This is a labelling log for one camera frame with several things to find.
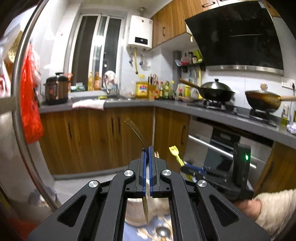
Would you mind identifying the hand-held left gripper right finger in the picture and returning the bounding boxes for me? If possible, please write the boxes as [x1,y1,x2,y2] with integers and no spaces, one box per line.
[149,146,271,241]

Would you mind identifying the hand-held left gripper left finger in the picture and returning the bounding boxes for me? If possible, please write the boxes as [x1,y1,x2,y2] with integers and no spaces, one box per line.
[27,148,148,241]

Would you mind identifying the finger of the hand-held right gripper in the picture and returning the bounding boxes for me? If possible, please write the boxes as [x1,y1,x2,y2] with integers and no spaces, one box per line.
[180,167,204,180]
[183,162,207,175]

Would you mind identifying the yellow plastic fork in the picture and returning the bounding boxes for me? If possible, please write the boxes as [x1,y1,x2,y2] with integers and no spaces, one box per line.
[169,146,192,181]

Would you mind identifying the gold fork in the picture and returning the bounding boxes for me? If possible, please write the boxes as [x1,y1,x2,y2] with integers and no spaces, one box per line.
[124,118,149,225]

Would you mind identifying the cream ceramic utensil holder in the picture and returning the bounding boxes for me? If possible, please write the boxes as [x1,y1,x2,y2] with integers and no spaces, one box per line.
[125,198,172,226]

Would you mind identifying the small silver spoon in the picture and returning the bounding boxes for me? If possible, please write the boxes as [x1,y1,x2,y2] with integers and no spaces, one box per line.
[155,227,170,238]

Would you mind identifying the person's right forearm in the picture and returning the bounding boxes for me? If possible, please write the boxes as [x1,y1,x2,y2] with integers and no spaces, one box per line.
[253,189,296,239]

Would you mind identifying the person's right hand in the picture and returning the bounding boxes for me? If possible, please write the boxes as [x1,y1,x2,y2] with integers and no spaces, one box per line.
[233,199,262,222]

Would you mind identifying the built-in steel oven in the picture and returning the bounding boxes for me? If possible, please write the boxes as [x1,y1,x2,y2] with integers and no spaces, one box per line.
[187,125,273,186]

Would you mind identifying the wooden base cabinets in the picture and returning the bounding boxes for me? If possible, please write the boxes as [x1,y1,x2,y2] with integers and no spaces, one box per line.
[39,107,296,193]

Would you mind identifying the grey kitchen countertop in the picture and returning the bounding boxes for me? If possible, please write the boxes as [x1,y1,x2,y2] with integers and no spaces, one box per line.
[39,96,296,149]

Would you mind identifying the gas stove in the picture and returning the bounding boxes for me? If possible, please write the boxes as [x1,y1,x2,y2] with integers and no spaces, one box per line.
[187,98,278,127]

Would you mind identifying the clear oil bottle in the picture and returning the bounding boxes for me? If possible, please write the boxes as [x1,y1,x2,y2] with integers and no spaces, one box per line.
[281,104,290,130]

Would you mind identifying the wooden knife block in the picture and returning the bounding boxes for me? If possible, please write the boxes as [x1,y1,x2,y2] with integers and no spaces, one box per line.
[147,74,159,100]

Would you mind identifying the yellow cooking oil bottle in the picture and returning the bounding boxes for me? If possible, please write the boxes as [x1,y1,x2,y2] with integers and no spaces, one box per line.
[135,75,148,99]

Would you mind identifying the blue cartoon cloth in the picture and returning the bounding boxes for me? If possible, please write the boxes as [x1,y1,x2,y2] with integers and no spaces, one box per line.
[122,221,174,241]

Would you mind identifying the row of sauce bottles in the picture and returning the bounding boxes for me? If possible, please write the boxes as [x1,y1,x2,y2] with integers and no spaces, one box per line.
[158,81,197,100]

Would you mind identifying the brown pan with lid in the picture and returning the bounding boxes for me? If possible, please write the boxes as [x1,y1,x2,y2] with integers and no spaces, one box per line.
[245,84,296,113]

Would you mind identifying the black wok with lid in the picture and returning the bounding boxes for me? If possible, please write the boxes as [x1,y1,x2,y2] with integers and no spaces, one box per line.
[179,78,236,102]

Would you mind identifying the white dish towel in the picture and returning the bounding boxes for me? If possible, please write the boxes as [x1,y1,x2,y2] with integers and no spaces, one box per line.
[72,99,105,110]

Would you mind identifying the steel kitchen faucet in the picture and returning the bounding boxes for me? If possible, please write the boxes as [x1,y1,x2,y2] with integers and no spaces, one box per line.
[104,76,121,99]

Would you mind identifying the white cloth on faucet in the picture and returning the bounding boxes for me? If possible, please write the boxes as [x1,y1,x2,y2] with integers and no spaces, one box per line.
[105,71,116,84]

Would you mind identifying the orange dish soap bottle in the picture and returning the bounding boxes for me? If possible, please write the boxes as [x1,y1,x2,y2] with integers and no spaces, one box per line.
[94,72,102,90]

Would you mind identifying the green white box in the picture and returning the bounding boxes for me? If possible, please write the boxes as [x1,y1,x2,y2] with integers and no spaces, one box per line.
[70,82,86,92]

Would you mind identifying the electric pressure cooker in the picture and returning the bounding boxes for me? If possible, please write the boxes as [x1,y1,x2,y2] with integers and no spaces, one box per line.
[43,72,69,105]

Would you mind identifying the hanging red plastic bag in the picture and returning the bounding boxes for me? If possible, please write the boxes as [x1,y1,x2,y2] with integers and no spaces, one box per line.
[20,43,44,143]

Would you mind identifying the kitchen window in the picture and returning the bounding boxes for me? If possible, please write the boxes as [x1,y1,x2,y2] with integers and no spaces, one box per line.
[69,14,123,90]

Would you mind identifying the white water heater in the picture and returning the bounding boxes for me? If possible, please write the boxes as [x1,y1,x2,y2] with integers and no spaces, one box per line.
[127,15,153,50]

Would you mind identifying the black range hood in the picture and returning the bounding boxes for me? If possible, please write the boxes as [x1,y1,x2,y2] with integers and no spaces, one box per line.
[184,0,285,76]

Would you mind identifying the wooden upper cabinets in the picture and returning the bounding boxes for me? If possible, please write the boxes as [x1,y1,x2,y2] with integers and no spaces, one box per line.
[150,0,281,49]

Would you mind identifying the stainless steel storage rack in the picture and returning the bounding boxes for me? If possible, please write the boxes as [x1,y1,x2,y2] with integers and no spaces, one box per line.
[0,0,60,241]

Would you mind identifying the yellow plastic colander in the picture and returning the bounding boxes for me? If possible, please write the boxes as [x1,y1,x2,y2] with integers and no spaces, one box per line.
[7,30,22,63]

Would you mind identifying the white wall socket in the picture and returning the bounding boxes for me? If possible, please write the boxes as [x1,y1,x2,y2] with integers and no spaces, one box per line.
[281,76,296,88]

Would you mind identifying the wall spice shelf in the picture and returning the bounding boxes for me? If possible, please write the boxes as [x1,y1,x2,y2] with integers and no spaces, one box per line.
[174,50,206,72]

